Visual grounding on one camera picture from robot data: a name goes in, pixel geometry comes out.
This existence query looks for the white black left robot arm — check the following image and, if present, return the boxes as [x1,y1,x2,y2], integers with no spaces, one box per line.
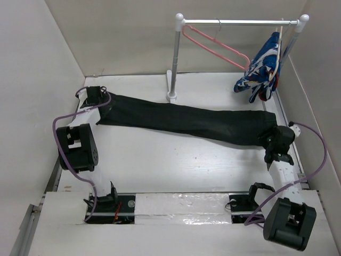
[52,86,119,212]

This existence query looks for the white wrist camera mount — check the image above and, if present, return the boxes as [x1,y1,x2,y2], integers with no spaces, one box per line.
[75,87,87,106]
[288,122,301,137]

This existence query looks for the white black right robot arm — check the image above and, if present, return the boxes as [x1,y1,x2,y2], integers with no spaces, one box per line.
[244,123,316,251]

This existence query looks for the blue patterned garment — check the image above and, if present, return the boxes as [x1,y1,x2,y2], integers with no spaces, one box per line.
[233,31,281,103]

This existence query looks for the cream wooden hanger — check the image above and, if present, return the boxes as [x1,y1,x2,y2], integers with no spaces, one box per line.
[269,26,283,81]

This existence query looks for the black denim trousers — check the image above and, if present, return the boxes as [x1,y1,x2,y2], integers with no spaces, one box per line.
[99,94,277,146]

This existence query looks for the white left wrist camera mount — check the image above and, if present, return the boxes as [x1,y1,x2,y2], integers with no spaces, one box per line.
[75,87,87,106]

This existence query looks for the pink plastic hanger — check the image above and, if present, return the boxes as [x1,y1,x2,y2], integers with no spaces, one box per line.
[181,25,250,71]

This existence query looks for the white foam tape panel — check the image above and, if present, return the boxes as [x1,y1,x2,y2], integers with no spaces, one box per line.
[134,193,232,225]

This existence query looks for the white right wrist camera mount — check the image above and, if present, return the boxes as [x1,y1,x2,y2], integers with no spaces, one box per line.
[288,122,301,137]

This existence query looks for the silver white clothes rack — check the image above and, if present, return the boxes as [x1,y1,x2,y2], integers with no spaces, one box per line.
[166,13,310,103]

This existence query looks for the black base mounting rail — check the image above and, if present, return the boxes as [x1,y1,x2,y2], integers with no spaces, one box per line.
[85,193,257,225]

